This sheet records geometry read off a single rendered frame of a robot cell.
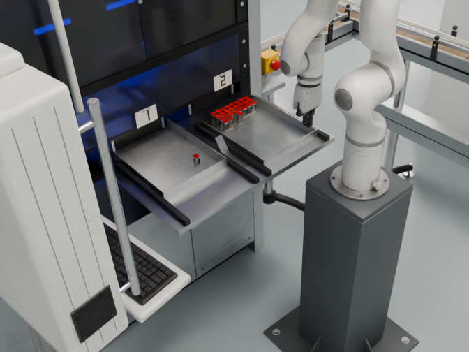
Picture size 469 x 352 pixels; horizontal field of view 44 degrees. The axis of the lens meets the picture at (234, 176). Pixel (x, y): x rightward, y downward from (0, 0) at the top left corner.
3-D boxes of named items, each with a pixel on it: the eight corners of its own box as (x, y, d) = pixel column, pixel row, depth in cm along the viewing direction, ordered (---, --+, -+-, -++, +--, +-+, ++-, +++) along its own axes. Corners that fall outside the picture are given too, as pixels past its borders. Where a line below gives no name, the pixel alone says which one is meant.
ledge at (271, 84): (239, 85, 240) (239, 81, 239) (262, 74, 247) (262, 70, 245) (262, 98, 232) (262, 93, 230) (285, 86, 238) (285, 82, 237)
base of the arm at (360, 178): (400, 183, 187) (410, 137, 175) (361, 209, 178) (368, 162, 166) (356, 157, 199) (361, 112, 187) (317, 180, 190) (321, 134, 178)
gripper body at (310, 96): (311, 68, 190) (310, 98, 197) (289, 79, 185) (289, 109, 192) (329, 76, 186) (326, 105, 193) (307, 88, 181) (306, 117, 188)
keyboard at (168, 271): (58, 241, 181) (56, 235, 179) (93, 217, 189) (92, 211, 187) (142, 306, 159) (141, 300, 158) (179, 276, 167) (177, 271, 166)
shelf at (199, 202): (97, 165, 201) (96, 160, 200) (246, 92, 236) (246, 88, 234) (179, 236, 172) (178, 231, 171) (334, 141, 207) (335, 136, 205)
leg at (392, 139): (373, 181, 310) (392, 52, 261) (384, 174, 314) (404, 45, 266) (386, 189, 304) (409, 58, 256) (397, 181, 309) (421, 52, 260)
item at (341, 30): (246, 93, 238) (245, 59, 228) (222, 80, 247) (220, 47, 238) (354, 40, 272) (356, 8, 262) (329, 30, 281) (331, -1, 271)
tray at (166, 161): (108, 154, 203) (107, 147, 200) (168, 126, 215) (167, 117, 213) (164, 201, 182) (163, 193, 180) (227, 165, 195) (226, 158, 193)
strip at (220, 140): (215, 151, 201) (214, 137, 198) (222, 147, 203) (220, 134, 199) (242, 169, 193) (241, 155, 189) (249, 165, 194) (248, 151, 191)
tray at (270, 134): (201, 128, 213) (200, 119, 211) (252, 101, 226) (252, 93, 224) (264, 168, 193) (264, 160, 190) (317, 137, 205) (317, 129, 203)
